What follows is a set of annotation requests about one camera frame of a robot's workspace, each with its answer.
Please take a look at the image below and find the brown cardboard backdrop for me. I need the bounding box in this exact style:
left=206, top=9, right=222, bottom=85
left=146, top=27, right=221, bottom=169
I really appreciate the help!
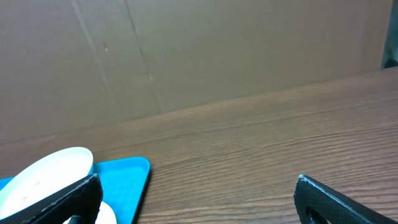
left=1, top=0, right=392, bottom=142

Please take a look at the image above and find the white plate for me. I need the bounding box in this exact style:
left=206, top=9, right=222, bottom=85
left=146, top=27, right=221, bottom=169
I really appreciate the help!
left=1, top=147, right=93, bottom=219

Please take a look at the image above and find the teal plastic tray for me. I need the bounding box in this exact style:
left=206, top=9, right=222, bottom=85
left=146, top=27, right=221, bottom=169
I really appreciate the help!
left=1, top=157, right=150, bottom=223

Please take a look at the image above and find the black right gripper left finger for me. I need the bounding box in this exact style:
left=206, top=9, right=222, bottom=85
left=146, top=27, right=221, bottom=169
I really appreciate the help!
left=1, top=174, right=103, bottom=224

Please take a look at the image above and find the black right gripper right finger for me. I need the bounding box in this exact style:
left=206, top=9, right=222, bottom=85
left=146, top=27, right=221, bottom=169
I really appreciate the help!
left=294, top=174, right=397, bottom=224

